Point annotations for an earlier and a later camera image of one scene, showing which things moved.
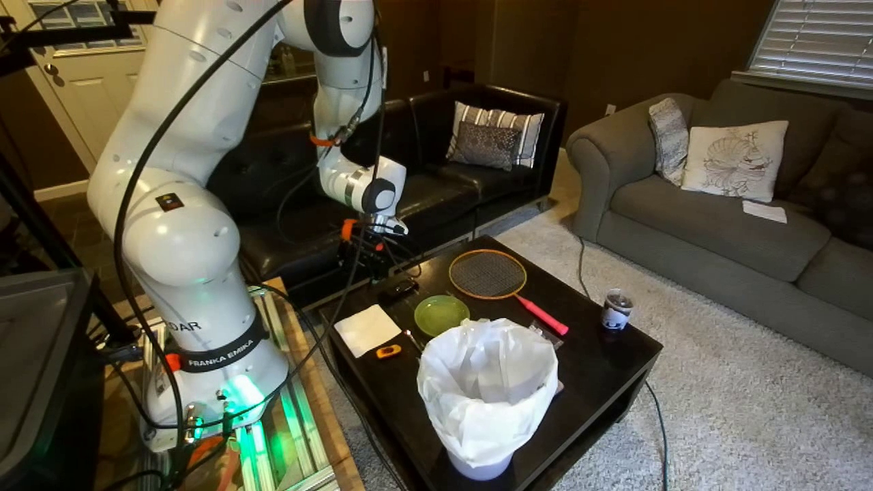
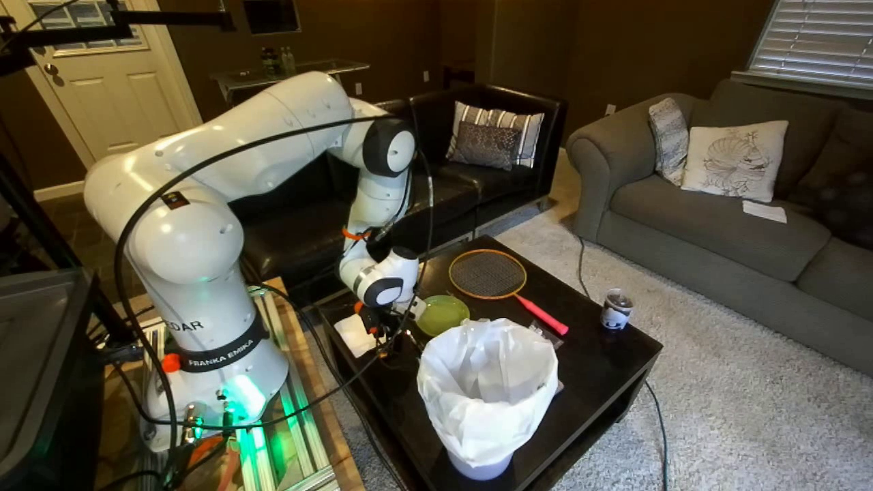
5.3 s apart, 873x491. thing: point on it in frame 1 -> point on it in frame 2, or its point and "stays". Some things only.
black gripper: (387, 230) -> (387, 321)
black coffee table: (379, 332) stays
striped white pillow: (672, 137) stays
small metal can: (618, 312) stays
